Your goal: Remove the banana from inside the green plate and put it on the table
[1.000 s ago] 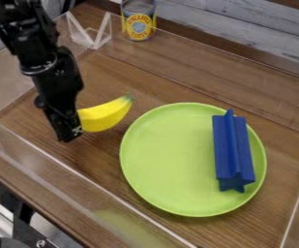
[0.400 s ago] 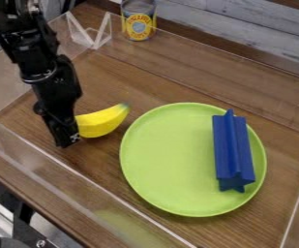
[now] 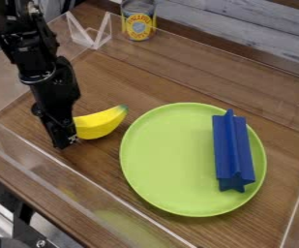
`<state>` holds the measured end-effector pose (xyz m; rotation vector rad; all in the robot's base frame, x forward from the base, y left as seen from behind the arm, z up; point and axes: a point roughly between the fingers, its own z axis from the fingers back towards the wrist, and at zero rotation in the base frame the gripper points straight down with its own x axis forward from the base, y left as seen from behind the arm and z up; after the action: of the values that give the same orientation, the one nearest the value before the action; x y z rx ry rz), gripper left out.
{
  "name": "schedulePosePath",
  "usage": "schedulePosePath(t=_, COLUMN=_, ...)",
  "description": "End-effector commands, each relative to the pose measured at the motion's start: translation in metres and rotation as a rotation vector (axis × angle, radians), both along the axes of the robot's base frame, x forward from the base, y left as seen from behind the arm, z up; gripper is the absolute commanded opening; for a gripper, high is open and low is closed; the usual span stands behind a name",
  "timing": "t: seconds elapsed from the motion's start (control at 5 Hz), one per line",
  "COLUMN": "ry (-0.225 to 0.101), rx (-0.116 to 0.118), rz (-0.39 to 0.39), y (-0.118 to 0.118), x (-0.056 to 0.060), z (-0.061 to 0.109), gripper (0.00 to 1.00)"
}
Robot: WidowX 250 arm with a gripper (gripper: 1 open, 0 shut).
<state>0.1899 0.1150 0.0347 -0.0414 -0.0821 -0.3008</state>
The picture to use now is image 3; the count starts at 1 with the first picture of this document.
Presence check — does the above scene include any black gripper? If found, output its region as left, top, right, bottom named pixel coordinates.
left=20, top=56, right=80, bottom=149

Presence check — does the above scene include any blue star-shaped block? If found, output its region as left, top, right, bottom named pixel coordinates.
left=212, top=108, right=256, bottom=193

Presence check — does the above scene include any green round plate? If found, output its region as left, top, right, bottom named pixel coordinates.
left=119, top=103, right=268, bottom=217

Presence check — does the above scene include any black metal stand base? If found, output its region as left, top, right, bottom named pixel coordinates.
left=12, top=222, right=59, bottom=248

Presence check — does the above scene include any clear acrylic tray wall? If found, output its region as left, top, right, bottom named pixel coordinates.
left=0, top=124, right=195, bottom=248

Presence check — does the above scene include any yellow labelled tin can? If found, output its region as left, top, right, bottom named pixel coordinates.
left=120, top=0, right=155, bottom=42

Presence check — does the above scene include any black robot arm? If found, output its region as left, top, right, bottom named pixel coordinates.
left=0, top=0, right=80, bottom=149

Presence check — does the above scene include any yellow toy banana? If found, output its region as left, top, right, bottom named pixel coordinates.
left=74, top=105, right=128, bottom=140

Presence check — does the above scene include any clear acrylic corner bracket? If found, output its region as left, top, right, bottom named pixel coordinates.
left=66, top=12, right=111, bottom=50

